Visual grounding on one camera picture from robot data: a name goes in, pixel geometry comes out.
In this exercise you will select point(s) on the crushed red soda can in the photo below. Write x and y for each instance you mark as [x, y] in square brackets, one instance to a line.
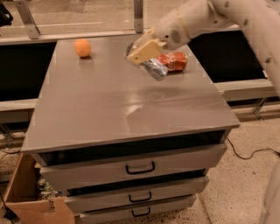
[173, 61]

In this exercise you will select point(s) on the silver blue redbull can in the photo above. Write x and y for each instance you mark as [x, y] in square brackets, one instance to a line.
[154, 68]

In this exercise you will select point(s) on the middle grey drawer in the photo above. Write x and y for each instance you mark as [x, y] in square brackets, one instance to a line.
[137, 191]

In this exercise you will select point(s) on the top grey drawer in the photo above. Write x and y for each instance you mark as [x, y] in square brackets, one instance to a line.
[119, 169]

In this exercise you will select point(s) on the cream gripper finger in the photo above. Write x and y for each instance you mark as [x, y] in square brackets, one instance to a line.
[147, 47]

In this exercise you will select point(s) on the brown cardboard box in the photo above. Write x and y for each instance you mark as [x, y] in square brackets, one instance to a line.
[22, 197]

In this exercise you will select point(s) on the orange fruit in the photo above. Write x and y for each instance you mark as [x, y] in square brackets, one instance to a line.
[82, 47]

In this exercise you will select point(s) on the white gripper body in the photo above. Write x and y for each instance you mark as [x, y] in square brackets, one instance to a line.
[168, 31]

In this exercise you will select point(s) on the grey drawer cabinet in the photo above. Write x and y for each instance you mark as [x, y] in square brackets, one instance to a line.
[103, 108]

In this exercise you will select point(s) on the grey drawer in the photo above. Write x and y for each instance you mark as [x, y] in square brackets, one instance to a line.
[119, 169]
[137, 191]
[137, 210]

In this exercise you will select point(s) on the left metal railing bracket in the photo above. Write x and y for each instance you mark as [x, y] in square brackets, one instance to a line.
[27, 18]

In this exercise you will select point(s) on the metal railing bracket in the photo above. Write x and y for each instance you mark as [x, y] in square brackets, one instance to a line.
[27, 18]
[138, 15]

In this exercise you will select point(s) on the bottom grey drawer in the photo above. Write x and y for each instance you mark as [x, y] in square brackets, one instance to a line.
[137, 210]

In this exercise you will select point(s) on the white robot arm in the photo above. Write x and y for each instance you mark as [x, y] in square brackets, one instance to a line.
[257, 20]

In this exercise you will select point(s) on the middle metal railing bracket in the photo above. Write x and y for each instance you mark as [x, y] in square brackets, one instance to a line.
[138, 15]

